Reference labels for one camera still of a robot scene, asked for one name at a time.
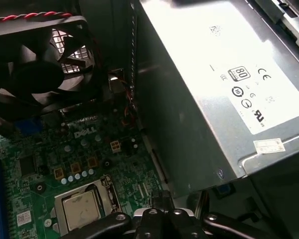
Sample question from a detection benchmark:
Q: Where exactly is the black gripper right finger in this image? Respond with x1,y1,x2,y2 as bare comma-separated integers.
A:
163,191,280,239

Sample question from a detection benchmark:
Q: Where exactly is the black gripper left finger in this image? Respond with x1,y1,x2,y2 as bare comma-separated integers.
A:
81,191,165,239

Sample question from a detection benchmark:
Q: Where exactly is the wire locking lever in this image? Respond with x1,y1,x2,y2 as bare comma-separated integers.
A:
99,175,122,215

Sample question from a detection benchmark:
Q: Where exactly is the grey Dell power supply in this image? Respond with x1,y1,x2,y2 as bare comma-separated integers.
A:
137,0,299,197

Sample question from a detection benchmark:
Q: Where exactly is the green motherboard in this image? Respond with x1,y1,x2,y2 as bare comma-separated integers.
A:
0,107,170,239

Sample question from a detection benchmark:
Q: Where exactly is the black square chip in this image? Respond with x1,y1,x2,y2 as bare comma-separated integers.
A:
19,156,37,175

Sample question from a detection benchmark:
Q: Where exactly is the blue VGA connector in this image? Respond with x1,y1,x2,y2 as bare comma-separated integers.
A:
14,118,43,136

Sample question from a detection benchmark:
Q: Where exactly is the black case fan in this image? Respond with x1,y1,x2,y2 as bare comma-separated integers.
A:
0,14,110,122

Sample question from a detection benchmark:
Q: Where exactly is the black PC case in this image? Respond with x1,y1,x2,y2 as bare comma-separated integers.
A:
0,0,299,239

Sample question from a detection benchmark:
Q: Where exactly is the red black twisted fan wire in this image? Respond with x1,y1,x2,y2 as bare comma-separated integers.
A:
0,11,73,24

